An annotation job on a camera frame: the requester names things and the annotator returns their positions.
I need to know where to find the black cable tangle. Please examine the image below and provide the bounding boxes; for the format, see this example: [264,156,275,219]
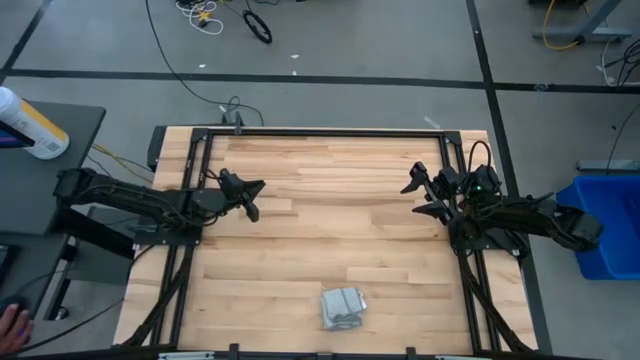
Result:
[601,38,640,89]

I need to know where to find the dark tablet device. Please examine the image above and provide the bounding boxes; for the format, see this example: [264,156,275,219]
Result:
[0,119,36,150]

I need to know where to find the light grey waffle microfiber towel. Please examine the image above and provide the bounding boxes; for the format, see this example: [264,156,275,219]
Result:
[319,286,369,331]

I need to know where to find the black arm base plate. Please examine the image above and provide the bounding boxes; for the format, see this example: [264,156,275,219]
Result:
[446,210,529,259]
[133,207,206,247]

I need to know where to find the white coiled cable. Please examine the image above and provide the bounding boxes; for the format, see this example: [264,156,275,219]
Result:
[174,0,225,37]

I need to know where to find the thin yellow cable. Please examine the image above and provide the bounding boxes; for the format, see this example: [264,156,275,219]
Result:
[91,143,154,184]

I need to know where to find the long black floor cable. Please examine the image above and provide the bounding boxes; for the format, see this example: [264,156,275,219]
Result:
[144,0,265,127]

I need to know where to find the black table side panel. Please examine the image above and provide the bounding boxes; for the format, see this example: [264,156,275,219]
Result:
[147,124,169,171]

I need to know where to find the black cable bundle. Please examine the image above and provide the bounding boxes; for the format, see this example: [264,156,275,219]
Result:
[119,244,197,349]
[457,248,531,353]

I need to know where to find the black aluminium table frame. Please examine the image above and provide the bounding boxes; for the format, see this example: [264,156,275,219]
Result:
[113,127,539,355]

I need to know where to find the black camera cable loop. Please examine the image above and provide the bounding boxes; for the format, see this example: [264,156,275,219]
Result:
[466,140,495,174]

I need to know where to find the yellow floor cable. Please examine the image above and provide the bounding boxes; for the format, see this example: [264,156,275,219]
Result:
[542,0,590,52]

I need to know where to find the person's hand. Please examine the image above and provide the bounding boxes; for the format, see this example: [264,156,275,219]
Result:
[0,304,35,354]

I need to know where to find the thin black floor cable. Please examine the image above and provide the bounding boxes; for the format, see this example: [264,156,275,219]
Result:
[606,102,640,171]

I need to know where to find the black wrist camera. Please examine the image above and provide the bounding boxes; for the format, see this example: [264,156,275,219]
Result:
[218,168,245,200]
[436,166,462,190]

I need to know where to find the black side desk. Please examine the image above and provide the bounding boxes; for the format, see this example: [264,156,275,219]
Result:
[0,102,107,351]

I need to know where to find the white bottle yellow label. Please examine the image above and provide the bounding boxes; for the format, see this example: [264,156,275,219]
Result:
[0,85,70,161]

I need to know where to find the grey table leg base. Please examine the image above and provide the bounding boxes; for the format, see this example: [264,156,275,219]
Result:
[531,0,635,45]

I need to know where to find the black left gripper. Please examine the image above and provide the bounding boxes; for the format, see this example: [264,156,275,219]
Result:
[191,178,267,224]

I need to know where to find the blue plastic bin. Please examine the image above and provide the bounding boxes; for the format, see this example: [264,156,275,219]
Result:
[555,174,640,281]

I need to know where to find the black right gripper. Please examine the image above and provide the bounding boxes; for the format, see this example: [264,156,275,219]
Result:
[399,161,471,226]

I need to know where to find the black clamp mount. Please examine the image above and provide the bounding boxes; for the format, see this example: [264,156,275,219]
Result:
[218,95,246,137]

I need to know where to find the black coiled cable ring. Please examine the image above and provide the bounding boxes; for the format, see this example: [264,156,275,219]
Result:
[242,9,274,45]

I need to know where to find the grey metal foot bar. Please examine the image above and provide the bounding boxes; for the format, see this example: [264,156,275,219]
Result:
[574,159,640,174]

